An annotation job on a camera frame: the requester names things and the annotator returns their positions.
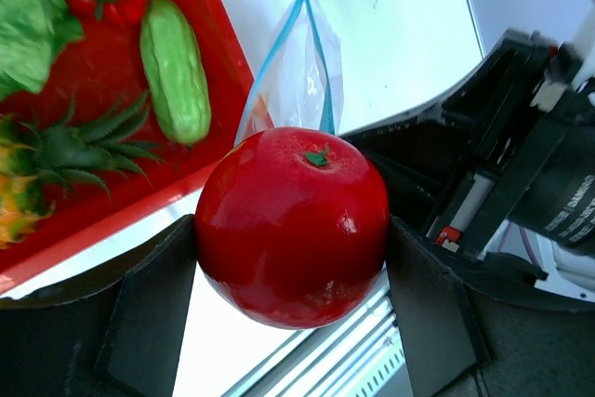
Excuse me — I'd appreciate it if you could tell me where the clear zip top bag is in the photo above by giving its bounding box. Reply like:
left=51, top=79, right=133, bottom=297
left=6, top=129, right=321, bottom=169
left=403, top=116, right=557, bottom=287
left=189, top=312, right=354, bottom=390
left=234, top=0, right=344, bottom=145

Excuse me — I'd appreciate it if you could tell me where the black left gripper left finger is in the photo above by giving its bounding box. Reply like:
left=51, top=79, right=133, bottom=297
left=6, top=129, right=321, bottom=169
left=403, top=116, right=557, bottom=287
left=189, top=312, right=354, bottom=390
left=1, top=215, right=196, bottom=396

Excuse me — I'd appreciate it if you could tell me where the green lettuce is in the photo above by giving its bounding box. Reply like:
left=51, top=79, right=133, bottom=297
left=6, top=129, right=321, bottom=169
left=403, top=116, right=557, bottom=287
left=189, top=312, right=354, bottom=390
left=1, top=0, right=85, bottom=99

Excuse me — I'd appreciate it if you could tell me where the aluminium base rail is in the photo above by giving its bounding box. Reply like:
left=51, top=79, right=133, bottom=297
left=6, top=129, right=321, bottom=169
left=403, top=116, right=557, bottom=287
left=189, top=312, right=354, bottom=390
left=224, top=271, right=405, bottom=396

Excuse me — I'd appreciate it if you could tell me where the green cucumber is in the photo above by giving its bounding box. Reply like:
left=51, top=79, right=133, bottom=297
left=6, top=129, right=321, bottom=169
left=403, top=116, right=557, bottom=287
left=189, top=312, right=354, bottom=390
left=139, top=0, right=212, bottom=146

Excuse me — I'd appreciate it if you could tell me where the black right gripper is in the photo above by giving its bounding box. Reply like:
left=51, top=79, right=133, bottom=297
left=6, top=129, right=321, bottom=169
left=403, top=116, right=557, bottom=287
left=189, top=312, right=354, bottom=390
left=345, top=29, right=594, bottom=295

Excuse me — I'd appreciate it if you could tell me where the red tomato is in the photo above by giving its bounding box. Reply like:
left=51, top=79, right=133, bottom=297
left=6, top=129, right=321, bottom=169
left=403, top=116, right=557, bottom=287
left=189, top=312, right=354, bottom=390
left=195, top=127, right=390, bottom=330

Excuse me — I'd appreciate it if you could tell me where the small pineapple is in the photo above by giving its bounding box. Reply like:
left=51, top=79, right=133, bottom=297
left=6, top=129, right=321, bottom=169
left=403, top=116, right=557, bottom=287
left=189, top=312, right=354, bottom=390
left=1, top=92, right=161, bottom=249

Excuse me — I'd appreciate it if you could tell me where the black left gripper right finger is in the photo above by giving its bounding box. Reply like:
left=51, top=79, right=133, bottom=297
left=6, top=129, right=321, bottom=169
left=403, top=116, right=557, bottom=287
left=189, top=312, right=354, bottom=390
left=387, top=218, right=594, bottom=396

